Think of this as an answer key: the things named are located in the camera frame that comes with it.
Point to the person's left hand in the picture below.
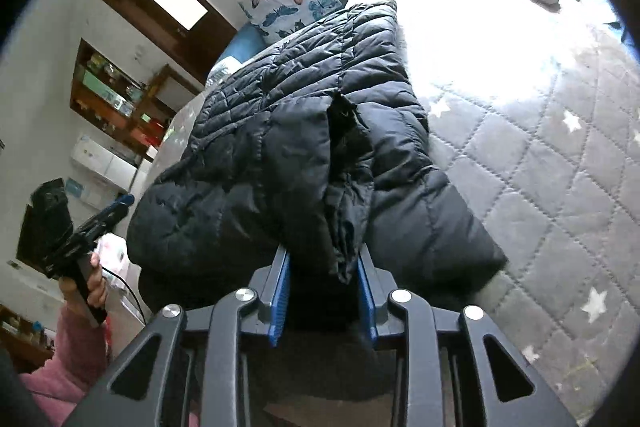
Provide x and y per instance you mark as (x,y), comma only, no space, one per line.
(97,287)

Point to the pink tissue pack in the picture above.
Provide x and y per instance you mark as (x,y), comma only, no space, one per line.
(112,254)

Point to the black puffer jacket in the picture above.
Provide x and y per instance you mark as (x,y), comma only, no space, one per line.
(280,132)

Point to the low wooden shelf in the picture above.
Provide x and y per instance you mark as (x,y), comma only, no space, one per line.
(22,337)

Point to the person's left forearm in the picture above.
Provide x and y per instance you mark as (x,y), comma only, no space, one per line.
(65,357)

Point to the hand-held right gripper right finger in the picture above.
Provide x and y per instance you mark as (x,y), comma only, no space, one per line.
(367,297)

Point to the wooden wall cabinet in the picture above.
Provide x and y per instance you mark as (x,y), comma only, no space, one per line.
(110,102)

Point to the grey star quilted bed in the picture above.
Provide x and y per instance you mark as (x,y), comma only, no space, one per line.
(525,157)

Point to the white cabinet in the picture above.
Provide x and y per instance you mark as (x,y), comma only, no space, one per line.
(105,167)

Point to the black bag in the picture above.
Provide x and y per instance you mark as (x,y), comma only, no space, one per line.
(42,222)

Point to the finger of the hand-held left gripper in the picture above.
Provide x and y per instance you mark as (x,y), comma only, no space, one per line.
(120,206)

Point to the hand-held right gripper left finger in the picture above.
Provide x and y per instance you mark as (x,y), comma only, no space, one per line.
(281,297)

